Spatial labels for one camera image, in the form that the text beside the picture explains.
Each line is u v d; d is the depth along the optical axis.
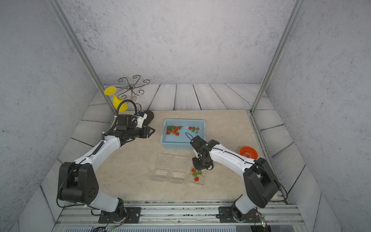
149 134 0.81
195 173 0.86
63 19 0.74
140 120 0.79
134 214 0.73
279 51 0.86
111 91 0.90
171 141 1.05
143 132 0.77
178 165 0.91
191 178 0.85
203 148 0.62
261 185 0.43
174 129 1.08
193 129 1.08
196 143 0.68
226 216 0.72
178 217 0.73
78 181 0.43
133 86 0.94
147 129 0.78
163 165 0.92
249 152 0.91
